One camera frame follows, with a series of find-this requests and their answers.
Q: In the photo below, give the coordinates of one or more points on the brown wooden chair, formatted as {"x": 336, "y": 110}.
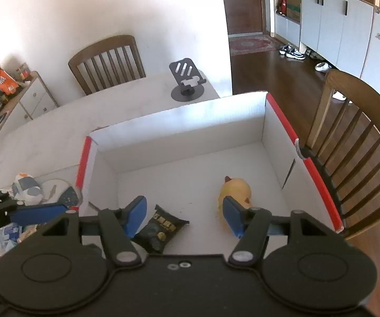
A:
{"x": 104, "y": 48}
{"x": 351, "y": 86}

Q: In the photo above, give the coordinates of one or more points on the yellow duck toy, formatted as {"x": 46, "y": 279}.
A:
{"x": 237, "y": 190}

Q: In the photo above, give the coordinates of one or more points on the small food jar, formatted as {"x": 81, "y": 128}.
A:
{"x": 23, "y": 72}

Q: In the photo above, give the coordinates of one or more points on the red cloth bag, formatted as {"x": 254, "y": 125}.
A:
{"x": 282, "y": 6}

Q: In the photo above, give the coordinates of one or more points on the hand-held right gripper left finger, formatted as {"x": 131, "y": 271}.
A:
{"x": 136, "y": 216}

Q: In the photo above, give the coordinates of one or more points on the red patterned rug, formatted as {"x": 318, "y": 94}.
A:
{"x": 252, "y": 43}

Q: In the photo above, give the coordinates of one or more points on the brown wooden door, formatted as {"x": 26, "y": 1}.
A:
{"x": 242, "y": 3}

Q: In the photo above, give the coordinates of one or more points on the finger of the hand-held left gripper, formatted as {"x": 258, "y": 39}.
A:
{"x": 38, "y": 214}

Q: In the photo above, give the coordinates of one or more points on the white cardboard box red edges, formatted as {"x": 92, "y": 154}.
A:
{"x": 183, "y": 178}

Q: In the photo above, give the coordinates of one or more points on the black snack packet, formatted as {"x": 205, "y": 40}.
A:
{"x": 161, "y": 229}

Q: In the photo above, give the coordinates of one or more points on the dark grey phone stand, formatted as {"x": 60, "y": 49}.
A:
{"x": 186, "y": 94}

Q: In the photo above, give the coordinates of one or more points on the dark sneaker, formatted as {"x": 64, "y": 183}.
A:
{"x": 284, "y": 49}
{"x": 296, "y": 54}

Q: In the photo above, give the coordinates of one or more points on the white grey orange packet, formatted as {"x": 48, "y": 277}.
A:
{"x": 28, "y": 190}

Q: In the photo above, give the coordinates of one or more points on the white sideboard with drawers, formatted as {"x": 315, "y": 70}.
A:
{"x": 34, "y": 95}

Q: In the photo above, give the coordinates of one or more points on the white slipper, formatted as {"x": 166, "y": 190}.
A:
{"x": 322, "y": 67}

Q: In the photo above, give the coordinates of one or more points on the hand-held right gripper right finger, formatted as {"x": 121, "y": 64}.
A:
{"x": 233, "y": 216}

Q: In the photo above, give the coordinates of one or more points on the orange snack bag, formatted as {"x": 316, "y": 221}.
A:
{"x": 3, "y": 81}

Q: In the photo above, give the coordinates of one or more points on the white desktop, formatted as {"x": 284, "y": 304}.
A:
{"x": 61, "y": 119}

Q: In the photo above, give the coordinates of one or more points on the grey white floor cabinet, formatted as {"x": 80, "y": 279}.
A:
{"x": 335, "y": 29}

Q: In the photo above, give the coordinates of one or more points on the brown cardboard carton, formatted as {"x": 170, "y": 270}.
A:
{"x": 294, "y": 5}

